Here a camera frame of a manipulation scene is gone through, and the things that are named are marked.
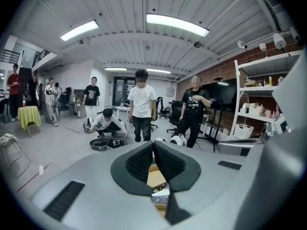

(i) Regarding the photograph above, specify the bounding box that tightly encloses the white desk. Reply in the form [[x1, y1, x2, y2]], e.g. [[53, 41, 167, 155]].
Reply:
[[116, 105, 131, 122]]

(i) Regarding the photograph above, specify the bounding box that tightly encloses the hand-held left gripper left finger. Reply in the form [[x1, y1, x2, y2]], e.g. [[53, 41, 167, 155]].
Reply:
[[30, 140, 166, 230]]

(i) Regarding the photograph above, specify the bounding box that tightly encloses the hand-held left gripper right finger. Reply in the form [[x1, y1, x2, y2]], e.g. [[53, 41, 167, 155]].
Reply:
[[154, 140, 249, 230]]

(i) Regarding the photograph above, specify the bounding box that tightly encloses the black glass door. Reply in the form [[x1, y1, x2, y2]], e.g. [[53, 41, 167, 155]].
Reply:
[[112, 77, 137, 107]]

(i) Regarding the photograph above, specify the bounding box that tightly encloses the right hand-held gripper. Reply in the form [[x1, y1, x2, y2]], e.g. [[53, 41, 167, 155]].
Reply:
[[260, 49, 307, 141]]

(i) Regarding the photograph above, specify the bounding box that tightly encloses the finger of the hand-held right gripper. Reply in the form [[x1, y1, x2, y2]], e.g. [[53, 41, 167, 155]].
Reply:
[[217, 139, 264, 157]]

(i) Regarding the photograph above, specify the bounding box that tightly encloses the rectangular paper tray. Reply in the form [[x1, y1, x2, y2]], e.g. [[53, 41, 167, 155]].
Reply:
[[146, 164, 168, 188]]

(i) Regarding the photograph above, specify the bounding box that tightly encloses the black staircase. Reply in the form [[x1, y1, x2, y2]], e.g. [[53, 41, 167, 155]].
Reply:
[[0, 48, 52, 110]]

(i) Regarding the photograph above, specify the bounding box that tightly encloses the white shelf unit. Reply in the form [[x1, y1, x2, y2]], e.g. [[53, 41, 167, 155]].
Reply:
[[230, 49, 303, 138]]

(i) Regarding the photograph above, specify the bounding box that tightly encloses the yellow-green table cloth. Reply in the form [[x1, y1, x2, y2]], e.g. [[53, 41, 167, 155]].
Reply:
[[17, 105, 42, 138]]

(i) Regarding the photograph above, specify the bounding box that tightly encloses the black television screen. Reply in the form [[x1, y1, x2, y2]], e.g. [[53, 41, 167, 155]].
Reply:
[[208, 78, 238, 112]]

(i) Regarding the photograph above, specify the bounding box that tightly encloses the white laundry basket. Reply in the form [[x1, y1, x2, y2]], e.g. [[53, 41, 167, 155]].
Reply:
[[234, 123, 255, 138]]

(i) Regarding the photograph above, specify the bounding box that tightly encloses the black equipment bag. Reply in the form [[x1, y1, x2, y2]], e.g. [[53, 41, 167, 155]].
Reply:
[[106, 138, 128, 150]]

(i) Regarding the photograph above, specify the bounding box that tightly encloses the black office chair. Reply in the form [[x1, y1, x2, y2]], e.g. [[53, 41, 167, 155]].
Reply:
[[166, 100, 184, 134], [157, 96, 171, 119]]

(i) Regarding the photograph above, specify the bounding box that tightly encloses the wire frame stool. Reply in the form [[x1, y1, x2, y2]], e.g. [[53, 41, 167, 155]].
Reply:
[[0, 130, 32, 179]]

